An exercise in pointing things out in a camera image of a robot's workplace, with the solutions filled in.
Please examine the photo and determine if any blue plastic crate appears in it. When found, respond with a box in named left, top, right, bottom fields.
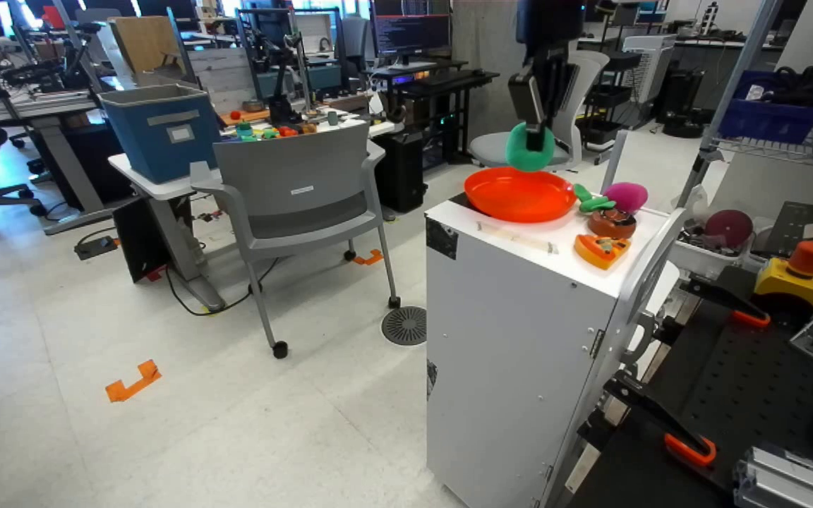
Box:
left=717, top=67, right=813, bottom=146

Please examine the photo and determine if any white toy kitchen unit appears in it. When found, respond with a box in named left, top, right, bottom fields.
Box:
left=425, top=126, right=715, bottom=508

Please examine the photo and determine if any black perforated breadboard table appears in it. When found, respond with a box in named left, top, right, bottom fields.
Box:
left=556, top=263, right=813, bottom=508

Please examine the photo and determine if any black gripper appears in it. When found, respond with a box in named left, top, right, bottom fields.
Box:
left=505, top=0, right=588, bottom=154

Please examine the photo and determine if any magenta plush radish toy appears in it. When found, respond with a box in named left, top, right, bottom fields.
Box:
left=574, top=179, right=652, bottom=216

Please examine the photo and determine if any black computer monitor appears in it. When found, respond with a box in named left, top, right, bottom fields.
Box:
left=374, top=0, right=456, bottom=64

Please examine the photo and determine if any black computer tower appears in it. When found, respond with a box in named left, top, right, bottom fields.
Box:
left=374, top=126, right=430, bottom=215

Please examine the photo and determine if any green plush ball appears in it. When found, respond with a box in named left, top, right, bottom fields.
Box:
left=504, top=119, right=559, bottom=174

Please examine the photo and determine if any round gray floor base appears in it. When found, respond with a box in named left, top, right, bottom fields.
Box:
left=378, top=305, right=430, bottom=347

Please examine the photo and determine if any yellow emergency stop button box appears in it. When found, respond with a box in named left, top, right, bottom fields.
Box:
left=752, top=239, right=813, bottom=309

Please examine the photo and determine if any orange toy pizza slice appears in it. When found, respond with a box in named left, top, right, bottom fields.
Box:
left=571, top=232, right=634, bottom=274

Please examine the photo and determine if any gray plastic rolling chair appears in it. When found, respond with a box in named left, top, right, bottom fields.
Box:
left=187, top=120, right=405, bottom=361

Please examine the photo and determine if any blue storage bin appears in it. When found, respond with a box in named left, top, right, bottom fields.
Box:
left=96, top=81, right=224, bottom=185

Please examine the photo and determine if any brown cardboard box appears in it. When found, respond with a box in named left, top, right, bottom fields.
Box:
left=108, top=14, right=189, bottom=85

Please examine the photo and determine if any black power adapter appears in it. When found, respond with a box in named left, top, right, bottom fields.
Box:
left=75, top=232, right=124, bottom=263

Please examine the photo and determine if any gray metal shelf rack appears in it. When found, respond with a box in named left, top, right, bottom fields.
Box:
left=674, top=0, right=813, bottom=229

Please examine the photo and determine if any brown toy donut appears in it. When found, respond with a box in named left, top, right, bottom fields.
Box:
left=584, top=205, right=638, bottom=243

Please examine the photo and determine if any gray desk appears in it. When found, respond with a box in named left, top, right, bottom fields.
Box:
left=0, top=86, right=135, bottom=236

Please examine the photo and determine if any white mesh office chair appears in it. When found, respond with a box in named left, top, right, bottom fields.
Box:
left=467, top=47, right=614, bottom=168

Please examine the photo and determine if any black clamp orange handle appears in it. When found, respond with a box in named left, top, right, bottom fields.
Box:
left=677, top=271, right=775, bottom=333
left=602, top=370, right=720, bottom=474

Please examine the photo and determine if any black desk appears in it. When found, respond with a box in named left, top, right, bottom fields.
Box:
left=367, top=58, right=499, bottom=172

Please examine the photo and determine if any orange plastic plate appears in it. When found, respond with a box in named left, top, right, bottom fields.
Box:
left=463, top=167, right=580, bottom=225

